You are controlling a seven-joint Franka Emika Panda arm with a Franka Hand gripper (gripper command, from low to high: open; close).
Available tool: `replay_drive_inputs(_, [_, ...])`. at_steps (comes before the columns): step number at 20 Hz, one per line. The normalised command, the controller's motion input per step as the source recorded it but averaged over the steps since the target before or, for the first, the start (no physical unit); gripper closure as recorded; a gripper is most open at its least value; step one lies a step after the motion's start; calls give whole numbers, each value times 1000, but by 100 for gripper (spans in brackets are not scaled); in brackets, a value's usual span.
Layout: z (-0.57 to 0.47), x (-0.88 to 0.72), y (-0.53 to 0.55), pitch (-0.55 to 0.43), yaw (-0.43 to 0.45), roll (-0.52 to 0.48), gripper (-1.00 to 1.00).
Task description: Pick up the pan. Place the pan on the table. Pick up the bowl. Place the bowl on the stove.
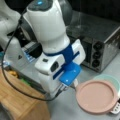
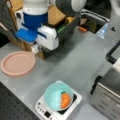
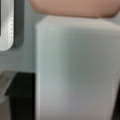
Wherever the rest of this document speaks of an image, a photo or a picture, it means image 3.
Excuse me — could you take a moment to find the pink pan with white handle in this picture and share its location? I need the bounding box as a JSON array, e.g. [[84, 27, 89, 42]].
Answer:
[[30, 0, 120, 120]]

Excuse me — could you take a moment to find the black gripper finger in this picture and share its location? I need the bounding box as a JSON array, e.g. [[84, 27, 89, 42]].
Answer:
[[0, 71, 36, 120]]

